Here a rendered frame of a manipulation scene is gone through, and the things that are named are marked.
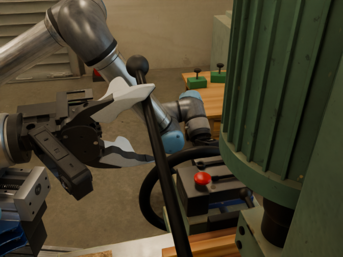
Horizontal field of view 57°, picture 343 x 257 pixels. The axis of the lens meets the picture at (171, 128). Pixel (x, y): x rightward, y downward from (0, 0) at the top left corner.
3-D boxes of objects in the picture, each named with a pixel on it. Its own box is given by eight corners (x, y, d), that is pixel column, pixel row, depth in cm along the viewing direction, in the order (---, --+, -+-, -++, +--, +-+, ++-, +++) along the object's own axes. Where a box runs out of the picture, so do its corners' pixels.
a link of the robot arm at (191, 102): (176, 102, 113) (199, 98, 113) (182, 130, 108) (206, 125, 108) (176, 91, 105) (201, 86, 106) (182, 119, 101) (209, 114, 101)
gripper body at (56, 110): (96, 85, 48) (10, 95, 45) (100, 125, 42) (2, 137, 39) (102, 123, 53) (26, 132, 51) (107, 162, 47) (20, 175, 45)
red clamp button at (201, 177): (207, 173, 57) (207, 169, 57) (213, 184, 55) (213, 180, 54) (191, 176, 57) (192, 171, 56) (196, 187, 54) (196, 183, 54)
